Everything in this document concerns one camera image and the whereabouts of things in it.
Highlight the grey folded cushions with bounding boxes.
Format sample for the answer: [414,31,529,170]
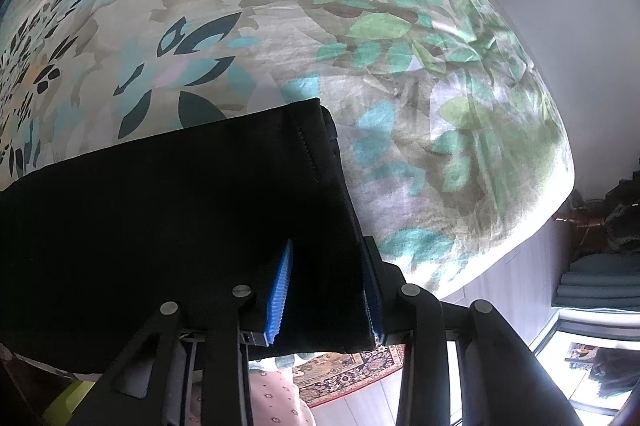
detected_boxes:
[552,253,640,311]

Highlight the dark bundle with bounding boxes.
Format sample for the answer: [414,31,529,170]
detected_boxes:
[602,178,640,254]

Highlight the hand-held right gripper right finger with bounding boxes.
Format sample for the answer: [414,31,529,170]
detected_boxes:
[362,236,586,426]

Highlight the person's pink dotted clothing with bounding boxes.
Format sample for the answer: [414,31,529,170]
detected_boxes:
[182,366,316,426]

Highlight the black pants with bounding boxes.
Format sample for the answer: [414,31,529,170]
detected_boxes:
[0,97,386,374]

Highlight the bed with floral sheet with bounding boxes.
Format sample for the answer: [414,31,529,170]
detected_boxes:
[0,0,576,377]

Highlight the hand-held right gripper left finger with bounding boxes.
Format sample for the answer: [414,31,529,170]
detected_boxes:
[97,238,296,426]

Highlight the yellow-green object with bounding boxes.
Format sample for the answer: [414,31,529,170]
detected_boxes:
[42,378,96,426]

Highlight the red patterned rug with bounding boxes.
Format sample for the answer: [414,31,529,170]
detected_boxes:
[290,343,406,409]

